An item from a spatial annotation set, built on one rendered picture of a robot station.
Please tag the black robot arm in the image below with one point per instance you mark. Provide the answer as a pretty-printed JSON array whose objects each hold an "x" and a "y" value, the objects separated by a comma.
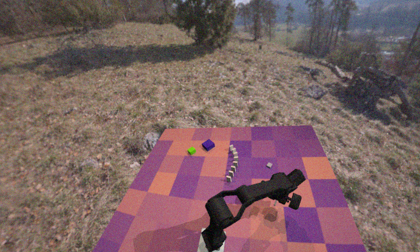
[{"x": 279, "y": 186}]

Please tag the green cube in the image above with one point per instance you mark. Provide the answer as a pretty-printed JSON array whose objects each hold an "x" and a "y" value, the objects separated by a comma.
[{"x": 191, "y": 150}]

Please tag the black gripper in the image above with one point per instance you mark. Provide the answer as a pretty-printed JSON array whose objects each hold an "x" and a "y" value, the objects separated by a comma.
[{"x": 294, "y": 201}]

